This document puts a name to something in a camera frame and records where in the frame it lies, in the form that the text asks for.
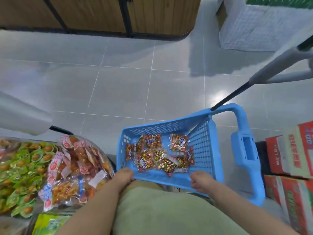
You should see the person's left forearm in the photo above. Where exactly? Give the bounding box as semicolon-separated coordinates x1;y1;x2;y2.
54;182;123;235

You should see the red cardboard box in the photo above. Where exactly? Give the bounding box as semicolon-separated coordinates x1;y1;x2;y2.
265;121;313;179
264;174;313;235

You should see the green panel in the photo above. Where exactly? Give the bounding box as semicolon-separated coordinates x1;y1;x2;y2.
245;0;313;9

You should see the yellow green snack packet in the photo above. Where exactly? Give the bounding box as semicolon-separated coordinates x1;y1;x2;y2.
32;213;72;235

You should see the grey and black pull handle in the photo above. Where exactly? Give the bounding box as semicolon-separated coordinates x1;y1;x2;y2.
211;34;313;111

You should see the person's light green shirt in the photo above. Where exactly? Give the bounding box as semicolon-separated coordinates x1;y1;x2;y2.
112;180;246;235

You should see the person's right forearm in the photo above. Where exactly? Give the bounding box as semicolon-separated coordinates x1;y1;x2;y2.
208;187;302;235

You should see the pile of green snack packets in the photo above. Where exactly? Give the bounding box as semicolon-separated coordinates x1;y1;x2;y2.
0;137;60;219

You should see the person's right hand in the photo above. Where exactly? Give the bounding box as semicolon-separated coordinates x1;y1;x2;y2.
190;171;216;194

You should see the blue plastic shopping basket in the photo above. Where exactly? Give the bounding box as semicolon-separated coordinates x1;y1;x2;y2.
116;103;266;207

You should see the person's left hand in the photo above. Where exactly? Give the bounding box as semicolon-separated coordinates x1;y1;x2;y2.
113;167;135;193

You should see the clear bag of orange snacks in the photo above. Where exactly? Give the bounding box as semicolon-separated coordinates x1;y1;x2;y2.
39;135;115;213

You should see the pile of red snack packets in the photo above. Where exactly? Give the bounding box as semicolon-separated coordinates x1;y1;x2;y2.
125;133;195;178

